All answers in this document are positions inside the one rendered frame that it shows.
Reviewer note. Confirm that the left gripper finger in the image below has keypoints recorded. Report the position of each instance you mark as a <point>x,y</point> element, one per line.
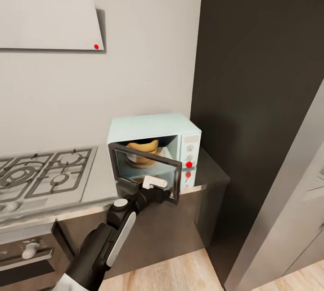
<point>167,193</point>

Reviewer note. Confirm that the microwave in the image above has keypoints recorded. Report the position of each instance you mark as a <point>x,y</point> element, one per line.
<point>178,147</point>

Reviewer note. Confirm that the fridge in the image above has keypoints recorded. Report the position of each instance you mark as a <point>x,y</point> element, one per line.
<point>258,99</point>

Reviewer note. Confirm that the burner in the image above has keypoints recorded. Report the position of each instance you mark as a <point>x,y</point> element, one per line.
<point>45,180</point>

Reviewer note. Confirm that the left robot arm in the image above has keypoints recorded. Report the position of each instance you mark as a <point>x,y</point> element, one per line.
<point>102,245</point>

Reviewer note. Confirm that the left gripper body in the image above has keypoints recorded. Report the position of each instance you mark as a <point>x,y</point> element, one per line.
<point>151,194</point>

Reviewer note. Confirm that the oven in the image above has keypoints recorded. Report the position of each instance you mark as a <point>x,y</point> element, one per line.
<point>34,258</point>

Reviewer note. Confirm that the popcorn bag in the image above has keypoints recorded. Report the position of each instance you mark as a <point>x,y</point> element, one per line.
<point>148,145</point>

